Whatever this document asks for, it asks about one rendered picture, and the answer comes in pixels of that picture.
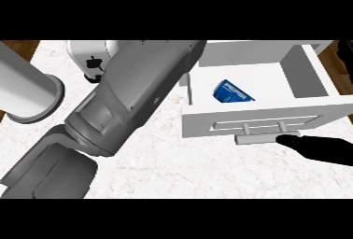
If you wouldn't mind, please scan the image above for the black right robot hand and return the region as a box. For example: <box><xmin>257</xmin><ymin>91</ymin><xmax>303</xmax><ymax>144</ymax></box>
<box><xmin>275</xmin><ymin>134</ymin><xmax>353</xmax><ymax>167</ymax></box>

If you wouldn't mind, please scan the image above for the blue can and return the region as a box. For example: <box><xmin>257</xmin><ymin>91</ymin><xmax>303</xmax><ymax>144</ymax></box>
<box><xmin>211</xmin><ymin>78</ymin><xmax>257</xmax><ymax>104</ymax></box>

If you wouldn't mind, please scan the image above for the white open drawer box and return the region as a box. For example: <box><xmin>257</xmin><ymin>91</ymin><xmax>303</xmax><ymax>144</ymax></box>
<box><xmin>184</xmin><ymin>40</ymin><xmax>344</xmax><ymax>107</ymax></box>

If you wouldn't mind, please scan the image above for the white appliance with black knob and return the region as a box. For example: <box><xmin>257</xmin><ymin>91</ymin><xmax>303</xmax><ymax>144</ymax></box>
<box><xmin>66</xmin><ymin>40</ymin><xmax>122</xmax><ymax>84</ymax></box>

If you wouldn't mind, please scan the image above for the white cylinder with grey rim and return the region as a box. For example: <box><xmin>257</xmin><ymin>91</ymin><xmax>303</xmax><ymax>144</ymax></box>
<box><xmin>0</xmin><ymin>41</ymin><xmax>66</xmax><ymax>125</ymax></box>

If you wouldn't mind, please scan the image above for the white drawer front with handle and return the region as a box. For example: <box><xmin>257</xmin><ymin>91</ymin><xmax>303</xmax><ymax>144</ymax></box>
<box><xmin>180</xmin><ymin>102</ymin><xmax>353</xmax><ymax>146</ymax></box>

